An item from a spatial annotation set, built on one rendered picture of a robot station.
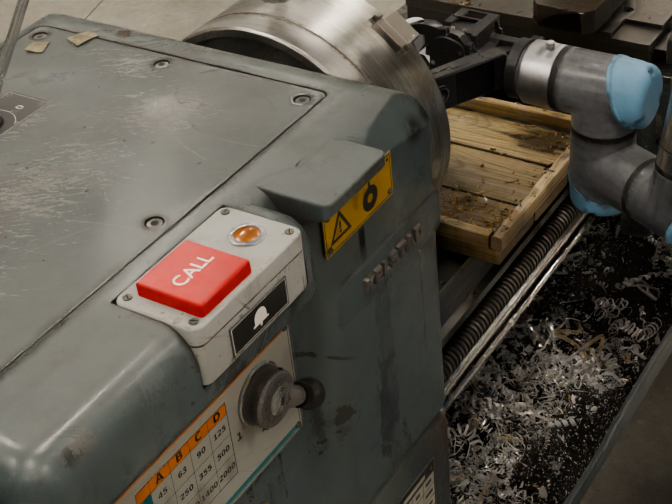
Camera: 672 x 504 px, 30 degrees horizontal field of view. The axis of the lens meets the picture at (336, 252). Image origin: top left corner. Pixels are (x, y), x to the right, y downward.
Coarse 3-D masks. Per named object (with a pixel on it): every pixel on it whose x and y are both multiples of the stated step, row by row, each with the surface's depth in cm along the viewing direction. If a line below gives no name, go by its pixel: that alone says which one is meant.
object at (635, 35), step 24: (408, 0) 191; (432, 0) 189; (480, 0) 187; (504, 0) 187; (528, 0) 186; (648, 0) 184; (504, 24) 185; (528, 24) 182; (624, 24) 179; (648, 24) 177; (600, 48) 178; (624, 48) 176; (648, 48) 173
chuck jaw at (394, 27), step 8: (392, 16) 135; (400, 16) 135; (376, 24) 131; (384, 24) 131; (392, 24) 134; (400, 24) 135; (408, 24) 135; (376, 32) 130; (384, 32) 131; (392, 32) 131; (400, 32) 134; (408, 32) 135; (416, 32) 135; (392, 40) 131; (400, 40) 131; (408, 40) 134; (392, 48) 130; (400, 48) 131
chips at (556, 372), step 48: (624, 240) 208; (576, 288) 199; (624, 288) 198; (528, 336) 188; (576, 336) 189; (624, 336) 187; (480, 384) 173; (528, 384) 178; (576, 384) 176; (624, 384) 178; (480, 432) 172; (528, 432) 171; (576, 432) 168; (480, 480) 160; (528, 480) 161; (576, 480) 164
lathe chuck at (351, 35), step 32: (256, 0) 132; (288, 0) 130; (320, 0) 130; (352, 0) 131; (320, 32) 126; (352, 32) 128; (384, 64) 128; (416, 64) 131; (416, 96) 130; (448, 128) 135; (448, 160) 137
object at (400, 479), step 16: (432, 432) 132; (416, 448) 130; (432, 448) 133; (400, 464) 128; (416, 464) 131; (432, 464) 134; (448, 464) 139; (400, 480) 128; (416, 480) 131; (432, 480) 135; (448, 480) 140; (384, 496) 126; (400, 496) 129; (416, 496) 133; (432, 496) 136; (448, 496) 141
